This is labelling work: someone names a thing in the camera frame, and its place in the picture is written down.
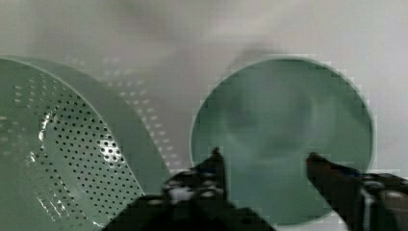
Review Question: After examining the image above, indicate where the green perforated colander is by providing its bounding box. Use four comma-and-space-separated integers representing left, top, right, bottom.
0, 56, 169, 231

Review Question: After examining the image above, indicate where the green mug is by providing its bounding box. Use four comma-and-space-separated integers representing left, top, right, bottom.
190, 58, 374, 226

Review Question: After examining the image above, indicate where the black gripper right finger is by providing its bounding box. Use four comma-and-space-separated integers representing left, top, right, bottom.
306, 152, 407, 231

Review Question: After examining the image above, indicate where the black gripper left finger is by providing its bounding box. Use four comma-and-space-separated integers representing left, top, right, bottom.
102, 147, 276, 231

